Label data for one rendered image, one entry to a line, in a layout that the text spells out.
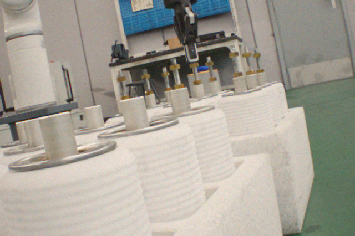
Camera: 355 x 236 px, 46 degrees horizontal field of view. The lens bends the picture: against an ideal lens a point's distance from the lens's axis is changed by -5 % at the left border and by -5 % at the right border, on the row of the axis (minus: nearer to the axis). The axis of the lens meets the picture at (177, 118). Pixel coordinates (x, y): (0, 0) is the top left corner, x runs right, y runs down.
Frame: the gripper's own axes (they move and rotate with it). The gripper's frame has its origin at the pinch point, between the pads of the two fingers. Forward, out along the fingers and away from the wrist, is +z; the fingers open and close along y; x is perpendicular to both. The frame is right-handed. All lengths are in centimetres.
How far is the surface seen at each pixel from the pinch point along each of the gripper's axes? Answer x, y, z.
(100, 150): 25, -65, 10
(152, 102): 9.5, 5.4, 8.9
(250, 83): -9.2, -7.3, 8.9
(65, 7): 21, 558, -145
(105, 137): 24, -55, 10
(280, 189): -3.8, -25.9, 26.7
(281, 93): -18.9, -0.9, 12.6
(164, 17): -105, 479, -91
